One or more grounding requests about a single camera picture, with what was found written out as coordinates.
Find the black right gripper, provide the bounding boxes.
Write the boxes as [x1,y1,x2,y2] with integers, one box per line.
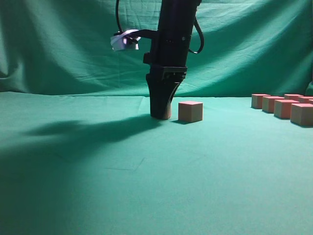
[146,0,201,119]

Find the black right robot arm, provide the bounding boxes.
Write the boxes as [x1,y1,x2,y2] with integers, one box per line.
[143,0,200,119]

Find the green cloth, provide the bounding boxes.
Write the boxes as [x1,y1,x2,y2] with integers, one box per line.
[0,0,313,235]

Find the black cable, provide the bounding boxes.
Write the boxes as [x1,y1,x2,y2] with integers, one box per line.
[188,18,205,54]

